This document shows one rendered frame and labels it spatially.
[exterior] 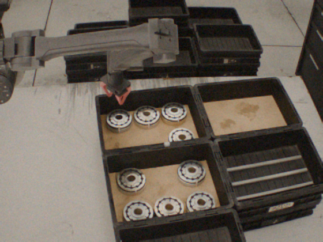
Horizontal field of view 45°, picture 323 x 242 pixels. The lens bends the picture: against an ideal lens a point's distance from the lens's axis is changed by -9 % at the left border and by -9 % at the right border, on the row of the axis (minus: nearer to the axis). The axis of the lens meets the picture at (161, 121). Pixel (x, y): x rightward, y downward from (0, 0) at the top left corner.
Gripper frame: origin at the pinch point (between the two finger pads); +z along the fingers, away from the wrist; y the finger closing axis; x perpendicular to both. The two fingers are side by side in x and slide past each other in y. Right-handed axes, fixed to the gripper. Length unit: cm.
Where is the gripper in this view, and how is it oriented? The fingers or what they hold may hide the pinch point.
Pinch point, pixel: (115, 98)
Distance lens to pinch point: 162.7
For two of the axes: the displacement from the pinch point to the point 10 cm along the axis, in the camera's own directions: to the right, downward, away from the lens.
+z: -0.5, 6.8, 7.3
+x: -6.5, 5.3, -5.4
